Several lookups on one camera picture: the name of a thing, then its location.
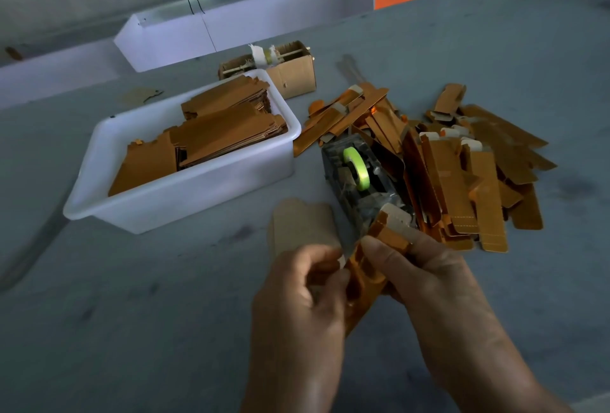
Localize person's left hand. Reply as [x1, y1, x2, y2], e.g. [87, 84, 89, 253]
[246, 243, 352, 413]

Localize person's right hand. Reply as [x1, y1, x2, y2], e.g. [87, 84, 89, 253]
[357, 231, 549, 413]

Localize gold carton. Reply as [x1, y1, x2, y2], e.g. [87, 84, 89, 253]
[343, 212, 416, 333]

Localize pile of beige blanks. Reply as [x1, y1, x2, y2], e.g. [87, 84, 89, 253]
[269, 199, 342, 257]

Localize pile of gold boxes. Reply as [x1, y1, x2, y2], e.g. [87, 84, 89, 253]
[292, 81, 558, 254]

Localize gold cartons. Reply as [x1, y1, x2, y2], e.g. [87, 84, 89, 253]
[107, 75, 288, 197]

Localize black tape dispenser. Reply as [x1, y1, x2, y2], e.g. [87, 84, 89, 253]
[321, 134, 416, 238]

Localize white plastic bin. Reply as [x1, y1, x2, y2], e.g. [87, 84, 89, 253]
[63, 69, 303, 235]

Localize green tape roll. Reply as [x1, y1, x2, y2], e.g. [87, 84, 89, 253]
[343, 147, 372, 192]

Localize small cardboard box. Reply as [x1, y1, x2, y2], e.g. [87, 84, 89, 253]
[218, 41, 318, 99]

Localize long white tray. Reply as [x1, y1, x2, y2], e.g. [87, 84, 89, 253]
[0, 38, 133, 109]
[113, 0, 376, 73]

